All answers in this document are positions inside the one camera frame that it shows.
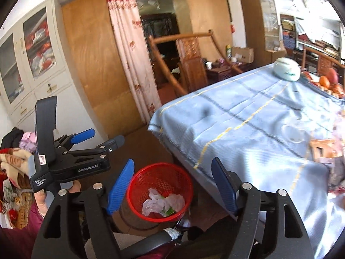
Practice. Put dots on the orange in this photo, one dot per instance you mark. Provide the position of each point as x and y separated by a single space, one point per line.
324 81

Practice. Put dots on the pink cloth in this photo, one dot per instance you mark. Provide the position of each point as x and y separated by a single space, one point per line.
28 141

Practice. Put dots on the mesh bag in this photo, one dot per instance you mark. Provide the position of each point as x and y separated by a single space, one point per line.
13 202

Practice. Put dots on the fruit plate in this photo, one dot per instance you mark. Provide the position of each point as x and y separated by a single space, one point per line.
312 82

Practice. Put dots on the green wrapper scrap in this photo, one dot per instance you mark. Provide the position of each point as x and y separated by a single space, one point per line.
169 211

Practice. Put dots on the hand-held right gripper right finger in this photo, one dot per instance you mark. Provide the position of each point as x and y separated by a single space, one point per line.
223 186

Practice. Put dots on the patterned blanket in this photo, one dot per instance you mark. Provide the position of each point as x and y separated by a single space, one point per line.
13 166

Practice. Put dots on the red plastic mesh wastebasket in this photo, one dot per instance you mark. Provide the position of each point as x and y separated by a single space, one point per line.
159 172

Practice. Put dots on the blue striped tablecloth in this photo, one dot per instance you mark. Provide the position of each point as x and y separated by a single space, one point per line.
242 126

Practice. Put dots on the person's left hand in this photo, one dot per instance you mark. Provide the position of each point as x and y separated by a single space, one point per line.
43 203

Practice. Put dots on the pink floral curtain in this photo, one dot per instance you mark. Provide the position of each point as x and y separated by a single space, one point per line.
126 45

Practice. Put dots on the dark wooden side table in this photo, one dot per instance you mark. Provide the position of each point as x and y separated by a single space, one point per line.
223 72

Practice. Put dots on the cardboard piece with triangular holes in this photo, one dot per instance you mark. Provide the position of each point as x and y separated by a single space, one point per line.
327 144

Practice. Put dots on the white glass-door cabinet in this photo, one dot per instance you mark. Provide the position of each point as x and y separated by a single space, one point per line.
43 97

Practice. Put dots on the plywood wardrobe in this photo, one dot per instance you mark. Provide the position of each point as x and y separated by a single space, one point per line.
94 59
204 10

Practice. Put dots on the carved wooden armchair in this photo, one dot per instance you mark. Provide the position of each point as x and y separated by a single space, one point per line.
323 62
191 59

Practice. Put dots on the red mango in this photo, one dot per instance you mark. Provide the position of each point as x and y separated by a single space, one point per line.
333 75

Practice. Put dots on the person's left forearm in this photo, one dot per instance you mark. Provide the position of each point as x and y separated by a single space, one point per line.
21 234

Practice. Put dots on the tall brown display cabinet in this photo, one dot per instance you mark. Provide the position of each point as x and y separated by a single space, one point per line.
250 19

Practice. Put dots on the cluttered shelf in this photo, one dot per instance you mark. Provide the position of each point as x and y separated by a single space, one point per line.
318 35

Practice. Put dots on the spray can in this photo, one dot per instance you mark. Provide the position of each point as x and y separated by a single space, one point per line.
228 51

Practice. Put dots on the cardboard box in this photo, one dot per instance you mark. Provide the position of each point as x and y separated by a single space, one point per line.
242 54

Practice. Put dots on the white ceramic lidded jar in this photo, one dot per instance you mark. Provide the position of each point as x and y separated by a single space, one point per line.
285 68

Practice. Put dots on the black garment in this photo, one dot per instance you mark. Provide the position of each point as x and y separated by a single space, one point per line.
12 137

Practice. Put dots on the crumpled white tissue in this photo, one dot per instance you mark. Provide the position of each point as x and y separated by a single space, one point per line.
175 201
153 201

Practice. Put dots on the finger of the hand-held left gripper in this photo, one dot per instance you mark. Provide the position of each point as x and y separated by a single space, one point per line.
83 135
118 141

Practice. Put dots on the red hanging ornament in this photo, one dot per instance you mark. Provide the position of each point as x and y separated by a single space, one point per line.
231 28

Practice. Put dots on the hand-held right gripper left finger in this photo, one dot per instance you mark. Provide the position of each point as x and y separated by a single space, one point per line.
120 191

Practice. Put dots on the white cup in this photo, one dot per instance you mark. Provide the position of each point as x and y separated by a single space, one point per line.
209 65

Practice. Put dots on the dark carved cabinet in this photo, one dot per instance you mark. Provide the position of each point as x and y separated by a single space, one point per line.
161 24

